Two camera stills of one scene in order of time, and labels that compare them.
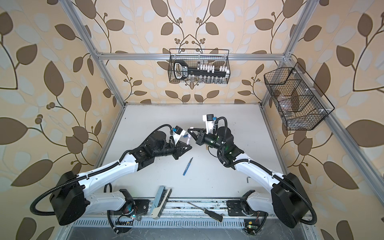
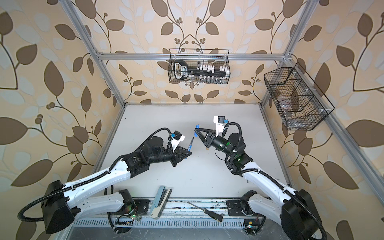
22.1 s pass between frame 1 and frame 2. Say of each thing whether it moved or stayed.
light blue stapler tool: stayed
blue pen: moved
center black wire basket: stayed
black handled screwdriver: stayed
